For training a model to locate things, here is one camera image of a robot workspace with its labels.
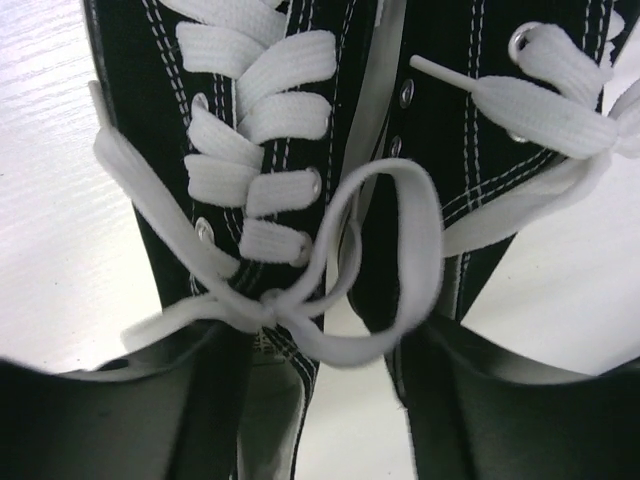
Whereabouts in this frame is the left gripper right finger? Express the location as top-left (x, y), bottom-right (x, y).
top-left (394, 314), bottom-right (639, 479)

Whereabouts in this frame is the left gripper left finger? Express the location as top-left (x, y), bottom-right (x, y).
top-left (1, 322), bottom-right (252, 479)

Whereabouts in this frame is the black white sneaker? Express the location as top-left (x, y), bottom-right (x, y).
top-left (84, 1), bottom-right (379, 479)
top-left (344, 0), bottom-right (640, 416)

